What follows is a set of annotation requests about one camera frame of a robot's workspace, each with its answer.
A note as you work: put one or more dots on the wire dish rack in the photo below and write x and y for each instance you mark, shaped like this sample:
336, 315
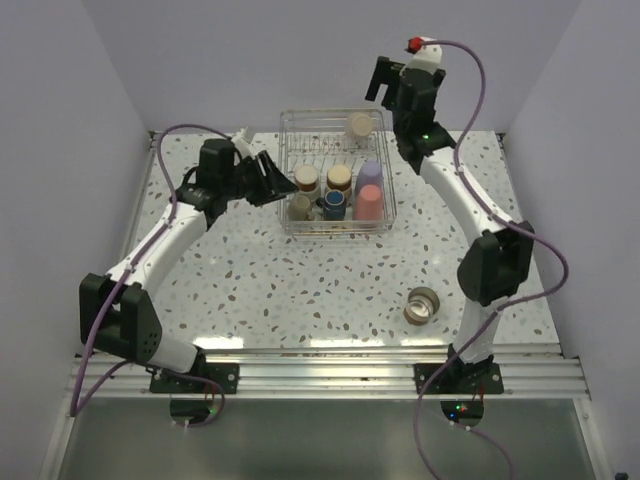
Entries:
317, 137

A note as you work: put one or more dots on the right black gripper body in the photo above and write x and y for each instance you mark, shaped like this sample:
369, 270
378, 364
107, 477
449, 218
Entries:
393, 104

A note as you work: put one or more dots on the small olive mug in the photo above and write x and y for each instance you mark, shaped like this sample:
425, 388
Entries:
300, 209

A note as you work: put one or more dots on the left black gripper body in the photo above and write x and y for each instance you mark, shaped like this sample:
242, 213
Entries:
248, 180

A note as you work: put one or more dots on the steel cup with brown band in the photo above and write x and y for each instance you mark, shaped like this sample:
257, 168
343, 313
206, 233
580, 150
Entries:
339, 177

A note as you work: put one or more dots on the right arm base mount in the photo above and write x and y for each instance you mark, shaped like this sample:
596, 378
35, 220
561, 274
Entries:
463, 379

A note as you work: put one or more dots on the tall beige cup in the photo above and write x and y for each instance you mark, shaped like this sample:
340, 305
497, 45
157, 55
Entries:
359, 126

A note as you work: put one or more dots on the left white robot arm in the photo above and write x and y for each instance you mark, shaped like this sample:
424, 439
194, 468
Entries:
117, 315

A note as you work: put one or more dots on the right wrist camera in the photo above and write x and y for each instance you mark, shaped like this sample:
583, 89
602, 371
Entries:
423, 57

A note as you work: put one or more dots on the lavender plastic cup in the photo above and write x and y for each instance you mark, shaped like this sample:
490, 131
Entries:
370, 173

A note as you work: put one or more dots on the coral pink cup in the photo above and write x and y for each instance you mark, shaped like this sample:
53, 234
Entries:
369, 204

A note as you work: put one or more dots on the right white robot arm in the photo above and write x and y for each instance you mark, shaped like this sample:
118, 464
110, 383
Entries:
499, 256

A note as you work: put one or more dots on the black mug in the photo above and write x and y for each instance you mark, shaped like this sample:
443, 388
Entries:
333, 205

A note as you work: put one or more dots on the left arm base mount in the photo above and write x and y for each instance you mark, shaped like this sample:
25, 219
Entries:
206, 378

